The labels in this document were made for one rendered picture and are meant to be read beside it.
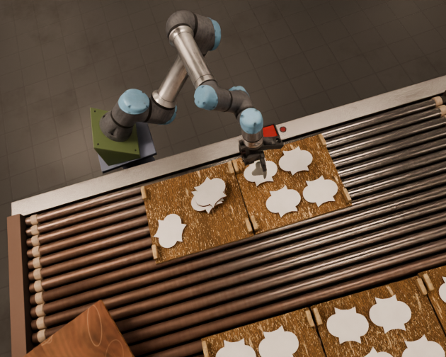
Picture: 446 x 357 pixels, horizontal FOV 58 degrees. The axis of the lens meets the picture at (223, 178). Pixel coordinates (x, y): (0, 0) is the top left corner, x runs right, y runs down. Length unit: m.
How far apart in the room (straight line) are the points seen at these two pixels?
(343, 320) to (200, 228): 0.64
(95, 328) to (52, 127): 2.10
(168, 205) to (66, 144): 1.67
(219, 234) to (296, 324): 0.45
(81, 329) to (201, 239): 0.55
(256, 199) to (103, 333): 0.77
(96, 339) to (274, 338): 0.63
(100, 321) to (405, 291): 1.11
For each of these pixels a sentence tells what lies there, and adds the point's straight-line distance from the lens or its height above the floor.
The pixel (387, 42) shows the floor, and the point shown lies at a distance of 3.49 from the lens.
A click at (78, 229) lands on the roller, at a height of 0.92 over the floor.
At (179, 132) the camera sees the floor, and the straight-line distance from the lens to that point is 3.00.
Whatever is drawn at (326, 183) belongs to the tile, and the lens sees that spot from 1.71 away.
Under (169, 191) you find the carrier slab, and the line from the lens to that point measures 1.75.
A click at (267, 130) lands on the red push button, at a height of 0.93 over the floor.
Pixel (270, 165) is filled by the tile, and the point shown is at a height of 0.95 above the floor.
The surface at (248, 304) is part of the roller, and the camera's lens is 1.60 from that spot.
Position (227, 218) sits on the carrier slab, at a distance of 1.67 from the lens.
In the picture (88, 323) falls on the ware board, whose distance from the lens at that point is 1.61.
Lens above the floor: 2.51
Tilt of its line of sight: 65 degrees down
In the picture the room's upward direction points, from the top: 15 degrees counter-clockwise
